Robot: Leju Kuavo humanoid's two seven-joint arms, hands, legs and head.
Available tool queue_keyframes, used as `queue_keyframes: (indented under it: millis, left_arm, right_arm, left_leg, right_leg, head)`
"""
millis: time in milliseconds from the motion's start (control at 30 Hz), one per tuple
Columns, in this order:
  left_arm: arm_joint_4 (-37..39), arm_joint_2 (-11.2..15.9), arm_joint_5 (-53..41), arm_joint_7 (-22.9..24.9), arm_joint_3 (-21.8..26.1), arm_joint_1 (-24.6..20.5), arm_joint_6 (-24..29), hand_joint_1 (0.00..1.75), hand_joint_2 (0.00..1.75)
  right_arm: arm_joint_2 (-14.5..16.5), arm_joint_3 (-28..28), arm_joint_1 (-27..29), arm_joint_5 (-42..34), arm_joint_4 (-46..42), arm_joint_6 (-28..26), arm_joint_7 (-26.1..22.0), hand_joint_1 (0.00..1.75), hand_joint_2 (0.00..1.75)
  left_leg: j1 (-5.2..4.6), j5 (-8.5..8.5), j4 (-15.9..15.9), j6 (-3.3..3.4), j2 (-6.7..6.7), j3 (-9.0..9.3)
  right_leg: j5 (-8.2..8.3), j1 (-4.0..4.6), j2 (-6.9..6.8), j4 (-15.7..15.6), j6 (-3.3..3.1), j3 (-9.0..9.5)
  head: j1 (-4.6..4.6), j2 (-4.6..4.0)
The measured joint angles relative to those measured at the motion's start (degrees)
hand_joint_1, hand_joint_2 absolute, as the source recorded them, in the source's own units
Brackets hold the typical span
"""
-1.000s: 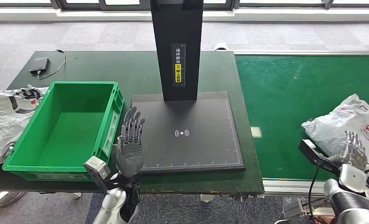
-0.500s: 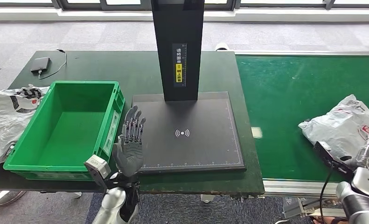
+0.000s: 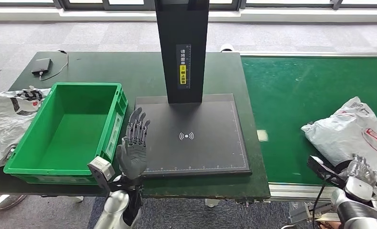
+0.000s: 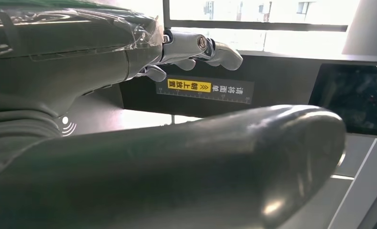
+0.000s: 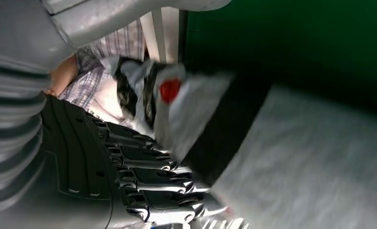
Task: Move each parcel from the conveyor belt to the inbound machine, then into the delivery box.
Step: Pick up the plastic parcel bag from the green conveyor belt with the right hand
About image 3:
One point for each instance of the green belt conveyor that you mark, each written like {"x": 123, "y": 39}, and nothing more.
{"x": 286, "y": 110}

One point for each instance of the person's foot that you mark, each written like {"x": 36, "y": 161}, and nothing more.
{"x": 325, "y": 226}

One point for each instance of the green plastic crate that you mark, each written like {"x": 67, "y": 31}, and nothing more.
{"x": 71, "y": 139}

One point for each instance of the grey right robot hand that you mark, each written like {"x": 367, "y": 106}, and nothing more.
{"x": 362, "y": 169}

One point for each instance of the white table foot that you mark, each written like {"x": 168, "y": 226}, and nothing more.
{"x": 77, "y": 199}
{"x": 212, "y": 203}

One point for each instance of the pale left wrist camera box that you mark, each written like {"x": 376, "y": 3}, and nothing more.
{"x": 100, "y": 170}

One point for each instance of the white parcel bag black print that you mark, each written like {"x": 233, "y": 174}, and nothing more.
{"x": 2, "y": 126}

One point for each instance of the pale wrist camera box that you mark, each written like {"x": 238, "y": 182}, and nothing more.
{"x": 324, "y": 170}
{"x": 100, "y": 170}

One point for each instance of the black power bank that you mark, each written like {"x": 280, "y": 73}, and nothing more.
{"x": 41, "y": 65}

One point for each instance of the black inbound scanning machine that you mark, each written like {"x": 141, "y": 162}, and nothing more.
{"x": 201, "y": 151}

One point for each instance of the large grey parcel red print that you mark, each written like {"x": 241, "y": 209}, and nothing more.
{"x": 339, "y": 132}

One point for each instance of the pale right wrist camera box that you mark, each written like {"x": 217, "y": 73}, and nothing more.
{"x": 324, "y": 170}

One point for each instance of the chrome round base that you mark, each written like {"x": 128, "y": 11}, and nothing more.
{"x": 2, "y": 202}

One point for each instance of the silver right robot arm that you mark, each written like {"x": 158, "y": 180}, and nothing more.
{"x": 355, "y": 215}

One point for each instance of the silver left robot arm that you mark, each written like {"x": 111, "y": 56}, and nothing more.
{"x": 115, "y": 205}

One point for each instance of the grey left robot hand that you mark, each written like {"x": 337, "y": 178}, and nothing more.
{"x": 133, "y": 158}

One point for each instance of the aluminium conveyor support frame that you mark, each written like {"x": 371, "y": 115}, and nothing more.
{"x": 298, "y": 211}

